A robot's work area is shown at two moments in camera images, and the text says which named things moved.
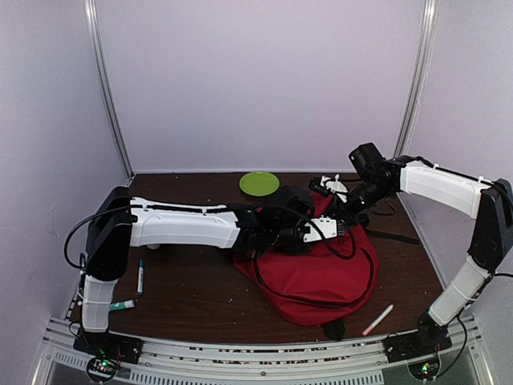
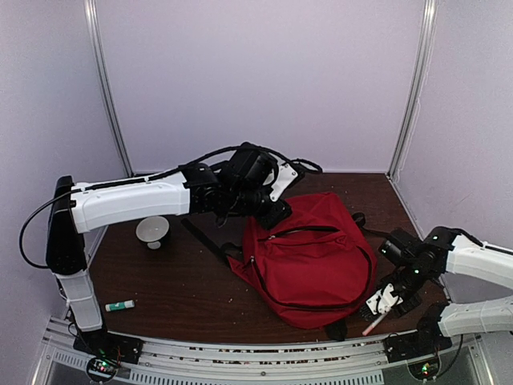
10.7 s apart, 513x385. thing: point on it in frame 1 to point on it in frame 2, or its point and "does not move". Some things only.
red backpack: (333, 281) does not move
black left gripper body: (284, 237) to (247, 200)
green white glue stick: (121, 305) does not move
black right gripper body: (371, 194) to (414, 278)
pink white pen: (377, 321) does not move
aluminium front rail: (349, 362) does not move
